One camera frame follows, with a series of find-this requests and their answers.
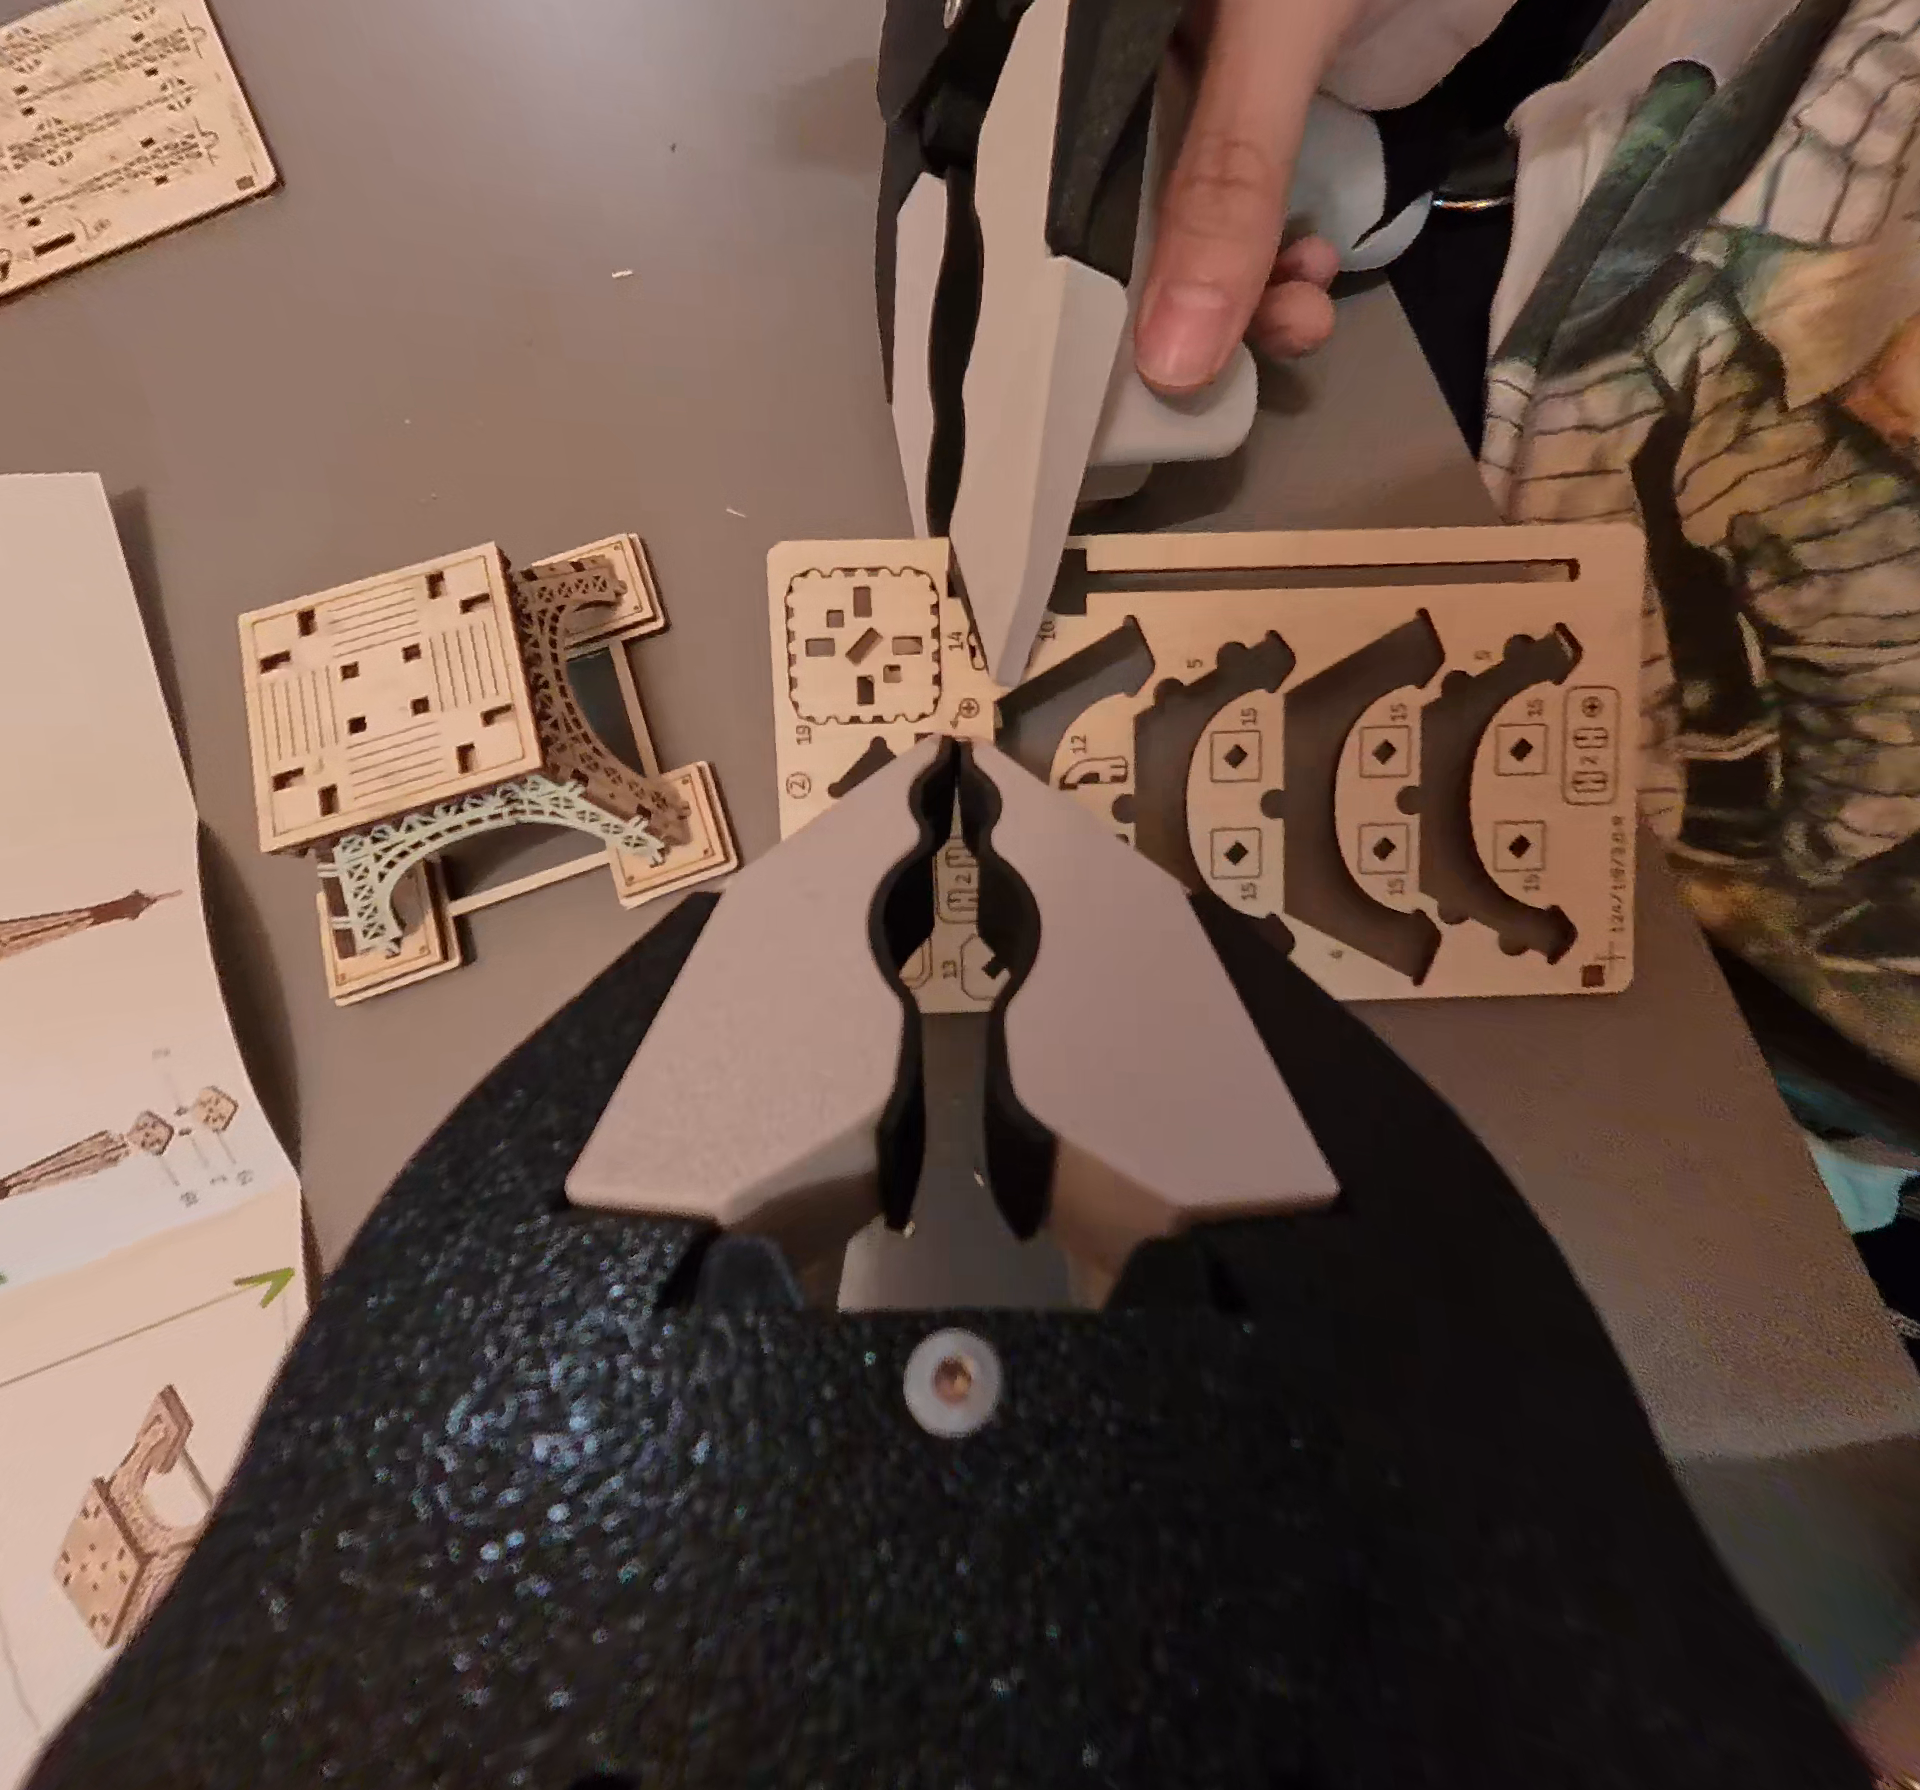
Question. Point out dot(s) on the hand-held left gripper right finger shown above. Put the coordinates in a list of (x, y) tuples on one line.
[(1169, 1071)]

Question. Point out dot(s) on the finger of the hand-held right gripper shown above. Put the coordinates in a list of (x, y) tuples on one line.
[(912, 320), (1019, 471)]

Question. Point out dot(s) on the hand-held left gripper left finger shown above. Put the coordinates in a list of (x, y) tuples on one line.
[(734, 1071)]

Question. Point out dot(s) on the wooden puzzle sheet with arches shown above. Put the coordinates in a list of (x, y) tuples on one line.
[(1349, 589)]

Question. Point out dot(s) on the wooden tower base model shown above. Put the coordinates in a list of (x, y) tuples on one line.
[(390, 681)]

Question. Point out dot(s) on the folded paper instruction sheet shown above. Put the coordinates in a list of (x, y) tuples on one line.
[(91, 770)]

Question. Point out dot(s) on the person's printed white shirt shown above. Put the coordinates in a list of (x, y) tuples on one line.
[(1772, 471)]

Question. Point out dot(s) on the wooden puzzle sheet small parts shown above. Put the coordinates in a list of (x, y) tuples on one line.
[(121, 126)]

